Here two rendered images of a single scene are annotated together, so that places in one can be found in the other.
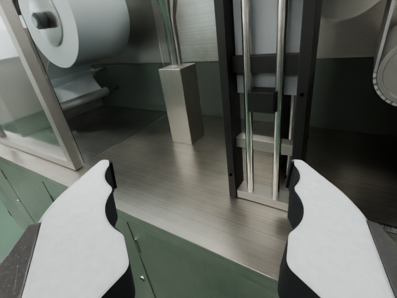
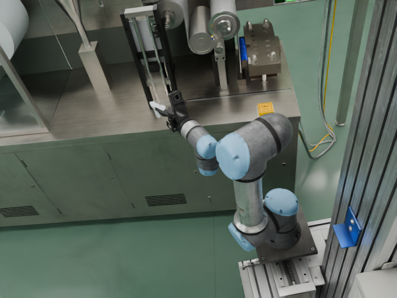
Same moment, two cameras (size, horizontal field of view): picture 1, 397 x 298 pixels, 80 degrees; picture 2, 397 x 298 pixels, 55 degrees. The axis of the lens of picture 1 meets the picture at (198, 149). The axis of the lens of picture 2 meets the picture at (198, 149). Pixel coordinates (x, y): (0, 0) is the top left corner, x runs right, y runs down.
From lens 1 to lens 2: 1.42 m
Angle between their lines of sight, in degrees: 28
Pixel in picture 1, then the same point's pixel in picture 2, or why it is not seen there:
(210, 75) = (98, 38)
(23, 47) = (12, 70)
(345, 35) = not seen: hidden behind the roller
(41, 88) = (24, 89)
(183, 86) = (98, 58)
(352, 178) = (198, 82)
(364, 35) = not seen: hidden behind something
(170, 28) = (81, 28)
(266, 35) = (148, 45)
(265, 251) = not seen: hidden behind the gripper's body
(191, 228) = (142, 127)
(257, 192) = (162, 103)
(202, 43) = (88, 19)
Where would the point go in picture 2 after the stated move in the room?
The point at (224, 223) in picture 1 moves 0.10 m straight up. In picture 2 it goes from (153, 120) to (149, 105)
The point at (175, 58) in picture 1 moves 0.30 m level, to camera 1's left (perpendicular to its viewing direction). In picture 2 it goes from (87, 43) to (33, 70)
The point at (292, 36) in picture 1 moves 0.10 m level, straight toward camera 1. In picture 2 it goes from (158, 44) to (161, 56)
